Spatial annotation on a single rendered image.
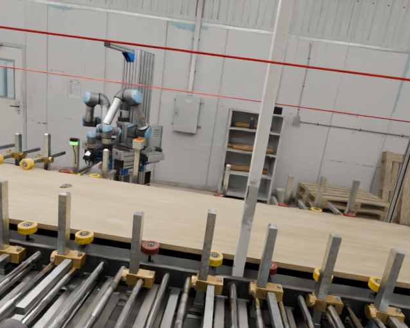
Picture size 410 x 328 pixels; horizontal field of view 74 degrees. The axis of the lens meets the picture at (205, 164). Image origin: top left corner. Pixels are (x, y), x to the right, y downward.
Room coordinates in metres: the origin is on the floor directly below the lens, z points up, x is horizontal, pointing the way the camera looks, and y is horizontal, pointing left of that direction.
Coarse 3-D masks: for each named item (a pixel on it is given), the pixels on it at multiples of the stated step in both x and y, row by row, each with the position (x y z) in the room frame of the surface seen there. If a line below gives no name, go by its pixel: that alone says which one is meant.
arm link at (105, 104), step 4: (100, 96) 2.75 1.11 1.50; (104, 96) 2.77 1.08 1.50; (100, 100) 2.74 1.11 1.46; (104, 100) 2.76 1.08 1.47; (108, 100) 2.79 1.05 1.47; (100, 104) 2.76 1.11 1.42; (104, 104) 2.75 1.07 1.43; (108, 104) 2.77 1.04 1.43; (104, 108) 2.74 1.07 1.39; (108, 108) 2.77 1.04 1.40; (104, 112) 2.72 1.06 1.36; (104, 116) 2.70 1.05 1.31; (100, 136) 2.61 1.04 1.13
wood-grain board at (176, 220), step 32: (32, 192) 1.58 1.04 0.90; (96, 192) 1.73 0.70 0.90; (128, 192) 1.81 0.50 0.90; (160, 192) 1.90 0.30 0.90; (96, 224) 1.29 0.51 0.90; (128, 224) 1.34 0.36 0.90; (160, 224) 1.39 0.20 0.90; (192, 224) 1.44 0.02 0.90; (224, 224) 1.50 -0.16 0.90; (256, 224) 1.57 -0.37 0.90; (288, 224) 1.64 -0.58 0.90; (320, 224) 1.71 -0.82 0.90; (352, 224) 1.79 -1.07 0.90; (384, 224) 1.88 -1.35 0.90; (224, 256) 1.18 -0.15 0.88; (256, 256) 1.19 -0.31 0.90; (288, 256) 1.23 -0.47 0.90; (320, 256) 1.27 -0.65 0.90; (352, 256) 1.32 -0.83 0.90; (384, 256) 1.37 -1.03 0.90
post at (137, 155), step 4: (136, 152) 2.14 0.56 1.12; (140, 152) 2.16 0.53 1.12; (136, 156) 2.14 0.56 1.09; (140, 156) 2.16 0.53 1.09; (136, 160) 2.14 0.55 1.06; (136, 164) 2.14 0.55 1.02; (136, 168) 2.14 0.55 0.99; (136, 172) 2.14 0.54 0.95; (136, 176) 2.14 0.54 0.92; (136, 180) 2.14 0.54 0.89
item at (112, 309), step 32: (96, 256) 1.11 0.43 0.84; (64, 288) 1.03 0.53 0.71; (96, 288) 1.05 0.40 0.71; (192, 288) 1.09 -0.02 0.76; (224, 288) 1.08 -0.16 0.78; (288, 288) 1.07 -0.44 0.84; (96, 320) 1.00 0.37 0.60; (128, 320) 0.90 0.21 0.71; (160, 320) 0.93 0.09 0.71; (192, 320) 0.99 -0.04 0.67; (320, 320) 1.05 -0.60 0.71
